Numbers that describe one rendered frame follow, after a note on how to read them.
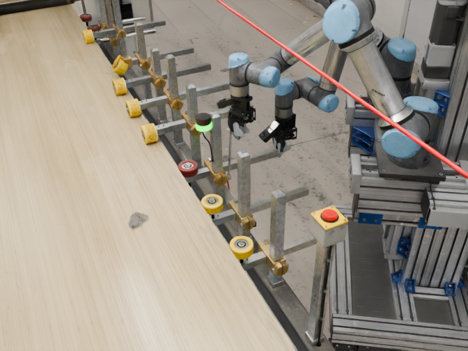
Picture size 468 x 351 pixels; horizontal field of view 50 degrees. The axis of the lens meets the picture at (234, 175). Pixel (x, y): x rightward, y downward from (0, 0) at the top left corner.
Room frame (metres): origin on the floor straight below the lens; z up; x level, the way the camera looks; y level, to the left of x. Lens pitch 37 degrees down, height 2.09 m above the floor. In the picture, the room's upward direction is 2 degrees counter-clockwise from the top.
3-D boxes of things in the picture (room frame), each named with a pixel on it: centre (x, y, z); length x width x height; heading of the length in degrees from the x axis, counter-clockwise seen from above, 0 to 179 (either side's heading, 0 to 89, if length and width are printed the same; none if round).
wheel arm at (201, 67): (2.41, 0.34, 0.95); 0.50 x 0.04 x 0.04; 114
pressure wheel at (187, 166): (1.65, 0.19, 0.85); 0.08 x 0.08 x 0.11
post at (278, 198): (1.21, -0.14, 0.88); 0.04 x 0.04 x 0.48; 24
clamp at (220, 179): (1.68, 0.08, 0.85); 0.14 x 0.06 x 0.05; 24
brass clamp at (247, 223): (1.46, -0.03, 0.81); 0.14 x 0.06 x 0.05; 24
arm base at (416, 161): (1.48, -0.63, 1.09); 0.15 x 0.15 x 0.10
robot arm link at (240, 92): (1.72, -0.03, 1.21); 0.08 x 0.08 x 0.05
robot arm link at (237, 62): (1.72, -0.03, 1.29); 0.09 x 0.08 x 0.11; 57
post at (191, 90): (1.89, 0.17, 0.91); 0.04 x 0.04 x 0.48; 24
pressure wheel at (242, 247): (1.20, -0.02, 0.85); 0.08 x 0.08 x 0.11
